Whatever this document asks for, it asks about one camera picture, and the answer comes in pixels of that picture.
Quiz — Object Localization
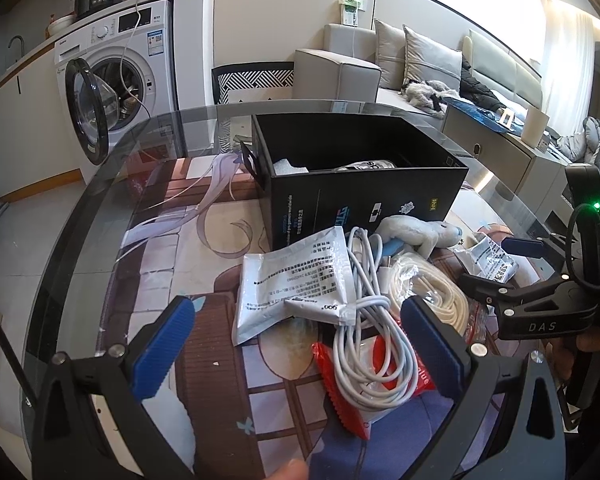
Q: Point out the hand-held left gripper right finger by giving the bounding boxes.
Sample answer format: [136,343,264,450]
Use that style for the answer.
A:
[400,295,568,480]

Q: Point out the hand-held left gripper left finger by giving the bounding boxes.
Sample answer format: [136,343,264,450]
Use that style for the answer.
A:
[32,295,198,480]

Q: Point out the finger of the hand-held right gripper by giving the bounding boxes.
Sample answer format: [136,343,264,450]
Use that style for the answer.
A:
[500,237,569,282]
[457,273,524,312]

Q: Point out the small white printed packet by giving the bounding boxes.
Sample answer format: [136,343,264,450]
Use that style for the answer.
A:
[452,235,519,283]

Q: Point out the cream cable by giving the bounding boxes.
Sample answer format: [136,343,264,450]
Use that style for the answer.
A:
[387,252,491,341]

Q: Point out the white cable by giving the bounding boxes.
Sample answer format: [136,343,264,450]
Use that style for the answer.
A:
[332,227,422,411]

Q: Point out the white and blue plush toy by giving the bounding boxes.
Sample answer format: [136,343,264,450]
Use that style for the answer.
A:
[374,215,463,261]

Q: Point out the red snack packet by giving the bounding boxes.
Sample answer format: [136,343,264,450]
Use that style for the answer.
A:
[312,335,438,441]

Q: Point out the white printed plastic pouch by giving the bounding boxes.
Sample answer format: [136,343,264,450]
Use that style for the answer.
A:
[234,226,357,347]

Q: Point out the black cardboard box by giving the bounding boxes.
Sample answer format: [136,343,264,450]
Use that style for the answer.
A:
[239,113,470,261]

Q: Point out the person's left hand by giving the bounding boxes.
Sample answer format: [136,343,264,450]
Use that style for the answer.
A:
[257,459,312,480]

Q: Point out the printed cartoon table mat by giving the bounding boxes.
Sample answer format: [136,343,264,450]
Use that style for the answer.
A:
[117,155,571,480]

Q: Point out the beige coffee table cabinet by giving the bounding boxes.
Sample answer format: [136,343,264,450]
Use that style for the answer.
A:
[442,97,572,196]

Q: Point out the white paper box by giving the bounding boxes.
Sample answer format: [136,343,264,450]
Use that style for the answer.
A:
[522,107,551,147]

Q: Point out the grey down jacket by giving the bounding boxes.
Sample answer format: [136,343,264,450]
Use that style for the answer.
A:
[555,116,600,173]

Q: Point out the blue mat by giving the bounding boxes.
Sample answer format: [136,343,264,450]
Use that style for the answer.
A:
[447,97,527,134]

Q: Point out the black jacket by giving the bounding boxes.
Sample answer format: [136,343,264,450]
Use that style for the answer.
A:
[459,55,509,111]

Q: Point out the white packet with black print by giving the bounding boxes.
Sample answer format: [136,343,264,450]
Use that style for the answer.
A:
[336,159,399,174]

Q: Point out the grey furry garment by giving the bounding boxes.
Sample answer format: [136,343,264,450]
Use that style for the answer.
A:
[400,80,461,112]

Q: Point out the white curtain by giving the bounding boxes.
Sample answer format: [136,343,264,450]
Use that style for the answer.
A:
[540,0,597,136]

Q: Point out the wide grey cushion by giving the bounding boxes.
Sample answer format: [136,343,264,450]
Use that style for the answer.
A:
[402,25,464,94]

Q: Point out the white foam piece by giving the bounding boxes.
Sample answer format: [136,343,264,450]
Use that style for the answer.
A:
[274,157,309,177]

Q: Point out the narrow grey cushion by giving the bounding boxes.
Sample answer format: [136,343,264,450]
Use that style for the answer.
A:
[373,19,407,91]

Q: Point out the beige sofa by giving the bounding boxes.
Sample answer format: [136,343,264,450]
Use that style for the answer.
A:
[294,24,543,122]

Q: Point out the white kitchen counter cabinet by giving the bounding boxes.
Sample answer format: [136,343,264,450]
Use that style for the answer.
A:
[0,35,88,202]

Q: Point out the black and white patterned chair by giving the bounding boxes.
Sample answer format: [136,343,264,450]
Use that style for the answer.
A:
[211,61,296,107]

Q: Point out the white washing machine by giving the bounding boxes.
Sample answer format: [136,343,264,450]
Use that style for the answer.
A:
[55,0,177,186]

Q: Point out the curved sink faucet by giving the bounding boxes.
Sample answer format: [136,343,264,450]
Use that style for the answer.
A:
[7,35,27,64]

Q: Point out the white bowl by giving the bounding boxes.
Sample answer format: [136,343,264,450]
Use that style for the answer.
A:
[47,15,77,37]

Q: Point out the white wall control panel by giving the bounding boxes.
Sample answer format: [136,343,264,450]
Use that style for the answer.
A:
[337,0,369,28]

